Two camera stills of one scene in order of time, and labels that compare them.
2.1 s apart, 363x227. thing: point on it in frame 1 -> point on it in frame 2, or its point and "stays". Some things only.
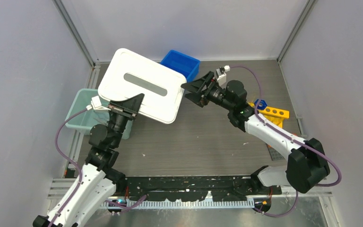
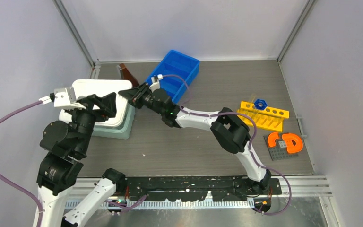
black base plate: [198, 188] stays
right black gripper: [198, 85] -> [136, 94]
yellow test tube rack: [275, 115] stays
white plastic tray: [130, 74] -> [87, 88]
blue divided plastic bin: [187, 65] stays
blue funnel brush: [262, 105] stays
